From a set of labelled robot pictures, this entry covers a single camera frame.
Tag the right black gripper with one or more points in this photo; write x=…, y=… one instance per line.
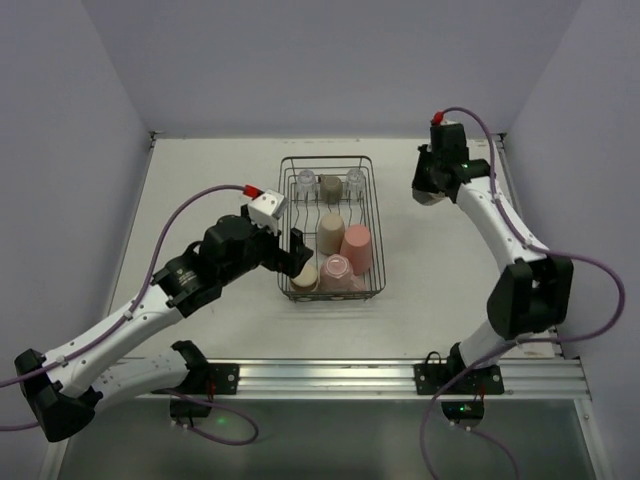
x=424, y=178

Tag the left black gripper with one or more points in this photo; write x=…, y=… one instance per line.
x=279, y=255

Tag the beige brown cup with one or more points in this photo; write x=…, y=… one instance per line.
x=306, y=281

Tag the black mug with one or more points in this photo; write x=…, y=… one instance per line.
x=426, y=198

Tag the beige tall cup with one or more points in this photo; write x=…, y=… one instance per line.
x=330, y=234

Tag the pink glass cup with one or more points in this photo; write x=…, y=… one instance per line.
x=337, y=275

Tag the pink tall cup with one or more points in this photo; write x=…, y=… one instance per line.
x=357, y=248

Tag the clear glass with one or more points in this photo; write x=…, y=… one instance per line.
x=355, y=183
x=306, y=185

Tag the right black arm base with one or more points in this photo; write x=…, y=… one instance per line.
x=434, y=372

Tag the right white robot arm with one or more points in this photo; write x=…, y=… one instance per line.
x=533, y=289

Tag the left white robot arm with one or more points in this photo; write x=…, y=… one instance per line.
x=66, y=387

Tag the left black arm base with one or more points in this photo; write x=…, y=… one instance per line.
x=218, y=379

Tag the grey-beige small mug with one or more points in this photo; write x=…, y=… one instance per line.
x=331, y=188

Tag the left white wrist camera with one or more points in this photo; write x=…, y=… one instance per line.
x=266, y=210

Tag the wire dish rack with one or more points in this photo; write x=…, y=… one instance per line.
x=305, y=215

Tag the aluminium mounting rail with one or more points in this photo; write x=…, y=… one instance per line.
x=396, y=379

